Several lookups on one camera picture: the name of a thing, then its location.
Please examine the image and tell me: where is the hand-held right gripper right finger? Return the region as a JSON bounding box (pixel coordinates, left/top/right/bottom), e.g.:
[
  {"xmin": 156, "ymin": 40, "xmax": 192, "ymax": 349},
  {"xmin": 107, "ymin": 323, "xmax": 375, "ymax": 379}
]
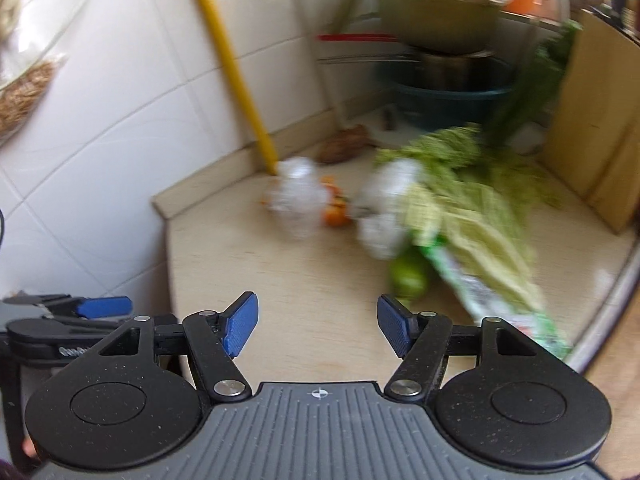
[{"xmin": 377, "ymin": 294, "xmax": 556, "ymax": 403}]

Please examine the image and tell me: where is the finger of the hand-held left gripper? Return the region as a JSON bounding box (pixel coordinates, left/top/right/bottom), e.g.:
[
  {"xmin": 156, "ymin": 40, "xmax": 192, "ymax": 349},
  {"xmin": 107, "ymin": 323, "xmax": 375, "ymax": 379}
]
[
  {"xmin": 2, "ymin": 292, "xmax": 133, "ymax": 320},
  {"xmin": 44, "ymin": 313, "xmax": 133, "ymax": 332}
]

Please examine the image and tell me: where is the green pepper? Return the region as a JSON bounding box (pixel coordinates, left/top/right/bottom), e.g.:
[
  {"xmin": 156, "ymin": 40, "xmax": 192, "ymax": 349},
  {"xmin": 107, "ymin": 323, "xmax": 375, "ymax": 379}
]
[{"xmin": 390, "ymin": 247, "xmax": 431, "ymax": 308}]

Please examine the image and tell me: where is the clear plastic bag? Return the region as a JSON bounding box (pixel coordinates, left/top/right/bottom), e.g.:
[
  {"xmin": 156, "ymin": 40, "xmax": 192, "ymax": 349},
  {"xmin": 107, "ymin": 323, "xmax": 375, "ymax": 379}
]
[{"xmin": 352, "ymin": 160, "xmax": 426, "ymax": 261}]

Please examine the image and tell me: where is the white corner rack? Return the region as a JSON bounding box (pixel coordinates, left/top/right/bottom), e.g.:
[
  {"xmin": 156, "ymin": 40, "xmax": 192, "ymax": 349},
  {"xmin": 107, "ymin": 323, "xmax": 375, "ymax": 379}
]
[{"xmin": 310, "ymin": 35, "xmax": 546, "ymax": 156}]

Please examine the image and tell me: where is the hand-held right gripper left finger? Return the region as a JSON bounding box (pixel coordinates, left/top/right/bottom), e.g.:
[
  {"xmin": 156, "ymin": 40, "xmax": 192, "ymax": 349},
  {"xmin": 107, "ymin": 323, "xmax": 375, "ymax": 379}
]
[{"xmin": 82, "ymin": 291, "xmax": 260, "ymax": 403}]

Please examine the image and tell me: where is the red handled utensil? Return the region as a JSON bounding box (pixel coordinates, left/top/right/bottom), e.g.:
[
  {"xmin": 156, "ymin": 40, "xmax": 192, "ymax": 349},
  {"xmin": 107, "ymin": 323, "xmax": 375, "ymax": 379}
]
[{"xmin": 317, "ymin": 33, "xmax": 401, "ymax": 44}]

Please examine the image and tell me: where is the napa cabbage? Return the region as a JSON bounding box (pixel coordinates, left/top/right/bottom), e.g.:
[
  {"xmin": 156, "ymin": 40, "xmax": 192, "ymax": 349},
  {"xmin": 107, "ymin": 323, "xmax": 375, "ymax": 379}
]
[{"xmin": 375, "ymin": 125, "xmax": 561, "ymax": 311}]

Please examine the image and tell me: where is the teal plastic basin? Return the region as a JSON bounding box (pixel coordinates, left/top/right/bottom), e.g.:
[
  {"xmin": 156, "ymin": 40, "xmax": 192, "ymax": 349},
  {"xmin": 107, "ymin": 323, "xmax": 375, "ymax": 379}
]
[{"xmin": 385, "ymin": 67, "xmax": 516, "ymax": 131}]

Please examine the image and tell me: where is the crumpled clear plastic wrap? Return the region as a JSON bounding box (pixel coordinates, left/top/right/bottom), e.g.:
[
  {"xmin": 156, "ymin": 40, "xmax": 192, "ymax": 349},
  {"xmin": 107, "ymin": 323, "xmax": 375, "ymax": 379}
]
[{"xmin": 265, "ymin": 157, "xmax": 328, "ymax": 238}]

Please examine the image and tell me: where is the steel pot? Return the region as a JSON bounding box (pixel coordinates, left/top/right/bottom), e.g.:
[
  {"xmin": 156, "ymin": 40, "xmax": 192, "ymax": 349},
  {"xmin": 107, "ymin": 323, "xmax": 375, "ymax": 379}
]
[{"xmin": 317, "ymin": 47, "xmax": 496, "ymax": 91}]

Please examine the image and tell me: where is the dark green leafy vegetable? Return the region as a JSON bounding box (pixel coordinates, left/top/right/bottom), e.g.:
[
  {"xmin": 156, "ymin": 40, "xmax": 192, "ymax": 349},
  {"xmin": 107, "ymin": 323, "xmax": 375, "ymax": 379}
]
[{"xmin": 487, "ymin": 20, "xmax": 583, "ymax": 146}]

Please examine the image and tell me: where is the clear bag of grain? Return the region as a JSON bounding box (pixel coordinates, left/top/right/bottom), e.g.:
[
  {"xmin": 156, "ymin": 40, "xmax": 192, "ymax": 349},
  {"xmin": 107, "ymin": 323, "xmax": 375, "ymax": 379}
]
[{"xmin": 0, "ymin": 0, "xmax": 68, "ymax": 146}]

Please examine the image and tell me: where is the yellow hose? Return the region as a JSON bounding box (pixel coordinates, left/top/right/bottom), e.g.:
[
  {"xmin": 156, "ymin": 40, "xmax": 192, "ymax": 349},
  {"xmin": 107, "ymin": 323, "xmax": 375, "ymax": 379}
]
[{"xmin": 182, "ymin": 0, "xmax": 278, "ymax": 176}]

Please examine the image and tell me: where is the brown sweet potato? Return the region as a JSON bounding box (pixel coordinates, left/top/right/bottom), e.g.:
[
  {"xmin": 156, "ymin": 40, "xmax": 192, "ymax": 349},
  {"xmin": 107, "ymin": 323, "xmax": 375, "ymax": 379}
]
[{"xmin": 317, "ymin": 125, "xmax": 373, "ymax": 166}]

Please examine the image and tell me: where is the green printed plastic packet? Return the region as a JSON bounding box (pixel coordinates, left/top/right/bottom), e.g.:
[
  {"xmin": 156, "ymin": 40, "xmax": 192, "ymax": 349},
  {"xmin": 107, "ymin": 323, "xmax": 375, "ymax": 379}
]
[{"xmin": 425, "ymin": 240, "xmax": 571, "ymax": 361}]

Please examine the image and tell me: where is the wooden cutting board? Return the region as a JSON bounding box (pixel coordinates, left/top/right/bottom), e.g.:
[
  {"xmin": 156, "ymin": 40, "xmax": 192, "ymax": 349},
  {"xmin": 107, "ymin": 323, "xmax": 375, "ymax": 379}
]
[{"xmin": 540, "ymin": 10, "xmax": 640, "ymax": 233}]

